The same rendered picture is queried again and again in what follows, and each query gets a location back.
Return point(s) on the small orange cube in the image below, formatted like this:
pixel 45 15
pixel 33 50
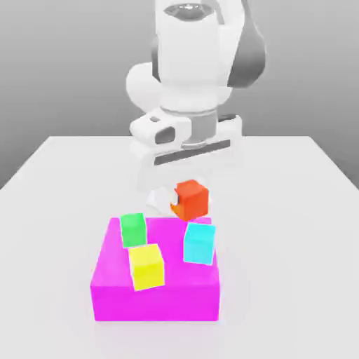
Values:
pixel 193 200

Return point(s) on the small yellow cube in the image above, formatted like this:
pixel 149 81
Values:
pixel 147 266

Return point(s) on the large magenta box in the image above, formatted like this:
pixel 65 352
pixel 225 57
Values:
pixel 157 303

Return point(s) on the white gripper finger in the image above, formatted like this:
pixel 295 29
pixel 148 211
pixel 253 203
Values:
pixel 160 202

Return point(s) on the small cyan cube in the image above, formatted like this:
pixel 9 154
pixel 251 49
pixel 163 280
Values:
pixel 199 244

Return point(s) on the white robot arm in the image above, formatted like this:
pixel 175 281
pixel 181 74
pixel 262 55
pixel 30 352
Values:
pixel 188 56

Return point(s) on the small green cube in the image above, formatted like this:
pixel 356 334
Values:
pixel 133 230

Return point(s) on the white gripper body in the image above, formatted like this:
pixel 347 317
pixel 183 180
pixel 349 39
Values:
pixel 168 172

